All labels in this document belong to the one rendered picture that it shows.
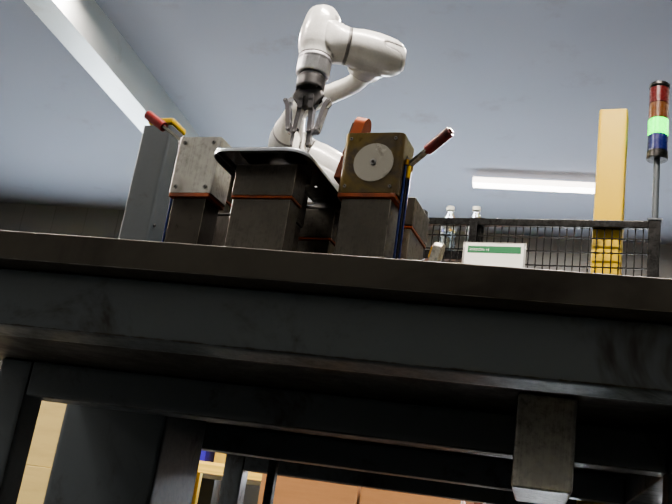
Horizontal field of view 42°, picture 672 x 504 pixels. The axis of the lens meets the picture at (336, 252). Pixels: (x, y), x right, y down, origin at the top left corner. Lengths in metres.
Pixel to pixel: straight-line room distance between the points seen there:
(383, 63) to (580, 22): 3.40
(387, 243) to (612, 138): 1.96
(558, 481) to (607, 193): 1.86
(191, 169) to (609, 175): 1.94
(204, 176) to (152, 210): 0.19
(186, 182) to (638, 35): 4.44
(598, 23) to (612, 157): 2.47
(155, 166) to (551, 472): 0.98
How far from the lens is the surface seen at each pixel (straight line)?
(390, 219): 1.52
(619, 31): 5.80
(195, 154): 1.71
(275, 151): 1.56
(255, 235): 1.55
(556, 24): 5.73
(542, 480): 1.55
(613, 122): 3.40
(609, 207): 3.26
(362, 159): 1.56
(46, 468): 5.03
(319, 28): 2.39
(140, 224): 1.83
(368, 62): 2.40
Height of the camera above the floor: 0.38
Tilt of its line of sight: 18 degrees up
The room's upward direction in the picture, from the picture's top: 9 degrees clockwise
